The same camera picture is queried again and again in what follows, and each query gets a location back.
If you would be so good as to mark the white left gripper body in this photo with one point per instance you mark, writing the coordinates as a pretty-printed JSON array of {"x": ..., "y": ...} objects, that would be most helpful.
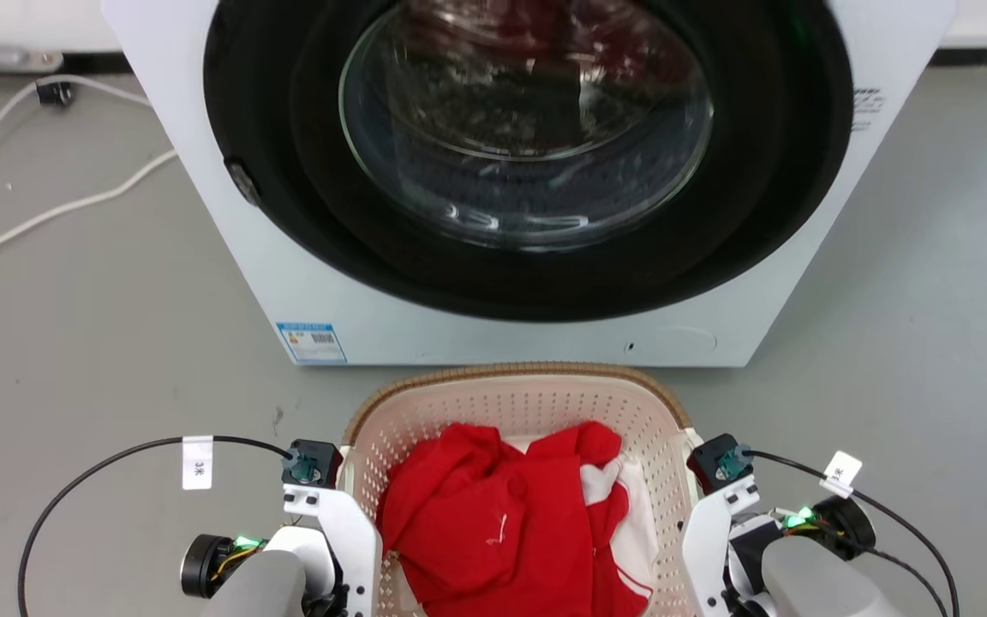
[{"x": 356, "y": 531}]

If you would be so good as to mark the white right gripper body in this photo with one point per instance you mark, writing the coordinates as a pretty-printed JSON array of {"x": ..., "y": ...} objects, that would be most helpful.
[{"x": 703, "y": 548}]

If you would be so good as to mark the beige perforated laundry basket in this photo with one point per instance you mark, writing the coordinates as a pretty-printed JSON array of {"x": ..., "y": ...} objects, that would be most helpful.
[{"x": 511, "y": 403}]

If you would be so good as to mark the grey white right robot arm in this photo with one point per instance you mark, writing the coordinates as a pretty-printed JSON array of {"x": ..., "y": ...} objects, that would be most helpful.
[{"x": 819, "y": 583}]

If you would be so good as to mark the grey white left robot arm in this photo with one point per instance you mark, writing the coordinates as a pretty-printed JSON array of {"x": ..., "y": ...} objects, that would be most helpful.
[{"x": 258, "y": 587}]

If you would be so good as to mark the red laundry inside drum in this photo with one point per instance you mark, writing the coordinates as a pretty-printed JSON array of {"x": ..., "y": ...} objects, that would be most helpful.
[{"x": 562, "y": 38}]

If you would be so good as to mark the white and red garment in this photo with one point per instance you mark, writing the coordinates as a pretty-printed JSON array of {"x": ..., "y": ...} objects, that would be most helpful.
[{"x": 635, "y": 531}]

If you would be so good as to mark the blue energy label sticker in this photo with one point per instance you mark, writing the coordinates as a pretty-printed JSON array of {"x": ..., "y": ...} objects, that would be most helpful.
[{"x": 312, "y": 343}]

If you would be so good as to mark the white front-load washing machine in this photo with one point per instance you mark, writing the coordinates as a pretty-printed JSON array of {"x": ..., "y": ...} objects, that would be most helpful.
[{"x": 476, "y": 338}]

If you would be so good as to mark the black round glass washer door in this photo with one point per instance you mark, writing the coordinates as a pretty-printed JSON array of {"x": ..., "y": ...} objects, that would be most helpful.
[{"x": 742, "y": 214}]

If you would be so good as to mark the grey washer door latch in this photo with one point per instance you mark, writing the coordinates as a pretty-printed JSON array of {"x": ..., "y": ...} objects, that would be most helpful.
[{"x": 242, "y": 182}]

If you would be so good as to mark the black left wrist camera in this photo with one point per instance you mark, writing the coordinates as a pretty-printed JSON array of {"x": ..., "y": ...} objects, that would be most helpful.
[{"x": 315, "y": 463}]

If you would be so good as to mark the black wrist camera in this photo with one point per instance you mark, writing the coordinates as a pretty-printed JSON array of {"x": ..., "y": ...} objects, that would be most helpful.
[
  {"x": 720, "y": 463},
  {"x": 315, "y": 463}
]

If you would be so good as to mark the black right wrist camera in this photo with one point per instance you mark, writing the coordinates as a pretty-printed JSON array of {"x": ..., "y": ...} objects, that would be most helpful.
[{"x": 720, "y": 463}]

